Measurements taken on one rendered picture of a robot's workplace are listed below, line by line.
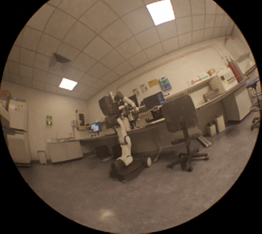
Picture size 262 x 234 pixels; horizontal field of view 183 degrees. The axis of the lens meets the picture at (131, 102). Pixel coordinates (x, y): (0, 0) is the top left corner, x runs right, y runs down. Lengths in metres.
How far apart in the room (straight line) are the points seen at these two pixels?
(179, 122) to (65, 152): 3.07
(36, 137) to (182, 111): 3.93
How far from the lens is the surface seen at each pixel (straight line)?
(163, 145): 2.32
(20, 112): 3.07
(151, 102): 1.74
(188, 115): 0.99
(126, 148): 1.43
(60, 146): 3.03
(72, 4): 2.01
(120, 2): 1.95
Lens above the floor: 0.79
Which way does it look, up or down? 18 degrees up
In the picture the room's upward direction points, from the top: 15 degrees counter-clockwise
